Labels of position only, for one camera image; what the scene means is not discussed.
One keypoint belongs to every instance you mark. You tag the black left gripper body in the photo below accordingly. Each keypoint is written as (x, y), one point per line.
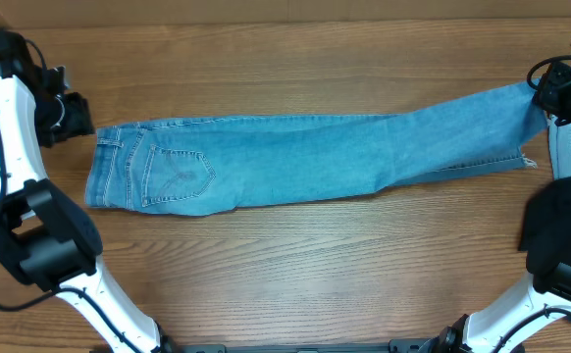
(77, 118)

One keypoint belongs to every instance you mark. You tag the blue denim jeans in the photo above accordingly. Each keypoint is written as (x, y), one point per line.
(204, 166)

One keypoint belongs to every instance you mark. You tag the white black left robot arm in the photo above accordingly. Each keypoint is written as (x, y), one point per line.
(49, 247)

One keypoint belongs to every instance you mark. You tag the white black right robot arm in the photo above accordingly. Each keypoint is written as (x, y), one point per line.
(543, 295)

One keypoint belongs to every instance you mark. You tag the black garment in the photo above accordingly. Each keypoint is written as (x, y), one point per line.
(546, 230)

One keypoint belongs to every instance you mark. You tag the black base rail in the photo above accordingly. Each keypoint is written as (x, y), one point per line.
(403, 345)

